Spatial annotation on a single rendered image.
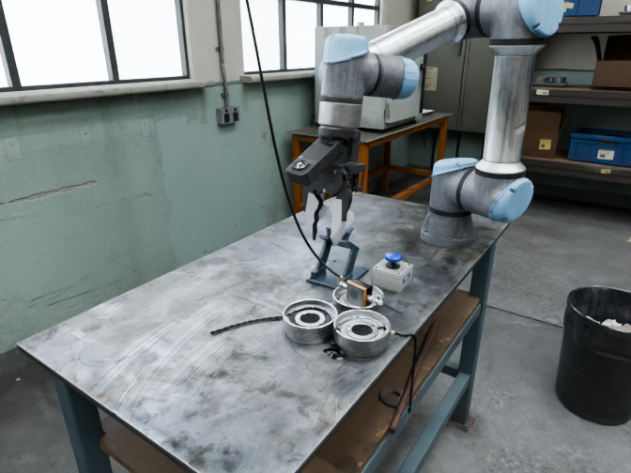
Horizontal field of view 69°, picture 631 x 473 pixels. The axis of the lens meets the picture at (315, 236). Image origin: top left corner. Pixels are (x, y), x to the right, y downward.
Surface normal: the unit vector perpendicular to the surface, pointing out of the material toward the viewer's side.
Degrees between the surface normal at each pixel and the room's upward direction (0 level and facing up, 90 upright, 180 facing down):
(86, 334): 0
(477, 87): 90
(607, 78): 83
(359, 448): 0
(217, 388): 0
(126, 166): 90
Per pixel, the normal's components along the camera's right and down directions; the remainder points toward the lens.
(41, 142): 0.82, 0.22
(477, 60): -0.57, 0.32
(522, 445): 0.00, -0.92
